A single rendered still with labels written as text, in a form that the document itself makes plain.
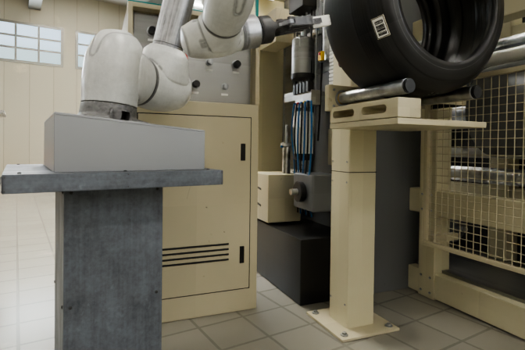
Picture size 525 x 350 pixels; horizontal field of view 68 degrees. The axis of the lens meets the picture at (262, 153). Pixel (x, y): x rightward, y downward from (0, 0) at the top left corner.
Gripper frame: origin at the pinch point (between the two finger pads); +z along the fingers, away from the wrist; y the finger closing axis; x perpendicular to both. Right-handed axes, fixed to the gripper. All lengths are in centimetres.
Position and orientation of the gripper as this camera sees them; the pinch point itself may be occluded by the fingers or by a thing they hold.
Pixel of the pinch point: (319, 21)
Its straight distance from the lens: 122.0
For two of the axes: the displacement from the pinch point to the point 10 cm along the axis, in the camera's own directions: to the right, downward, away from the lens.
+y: -3.9, -0.2, 9.2
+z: 8.9, -2.5, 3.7
